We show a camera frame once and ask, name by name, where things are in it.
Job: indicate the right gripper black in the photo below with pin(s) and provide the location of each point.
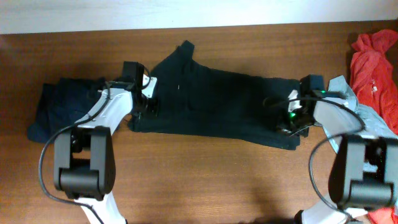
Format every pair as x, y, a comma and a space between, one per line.
283, 126

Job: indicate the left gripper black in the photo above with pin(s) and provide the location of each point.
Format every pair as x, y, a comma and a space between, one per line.
153, 109

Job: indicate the black t-shirt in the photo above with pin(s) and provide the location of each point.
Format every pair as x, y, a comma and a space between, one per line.
197, 100

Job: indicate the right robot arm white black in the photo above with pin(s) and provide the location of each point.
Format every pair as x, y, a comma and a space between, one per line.
363, 177

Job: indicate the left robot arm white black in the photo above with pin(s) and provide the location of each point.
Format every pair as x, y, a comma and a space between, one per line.
84, 164

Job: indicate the light blue grey garment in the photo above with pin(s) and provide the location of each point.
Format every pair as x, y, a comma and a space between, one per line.
336, 120

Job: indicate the folded navy blue garment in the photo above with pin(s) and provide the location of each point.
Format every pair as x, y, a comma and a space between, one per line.
62, 104

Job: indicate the red t-shirt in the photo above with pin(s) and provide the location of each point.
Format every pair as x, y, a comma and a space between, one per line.
371, 75

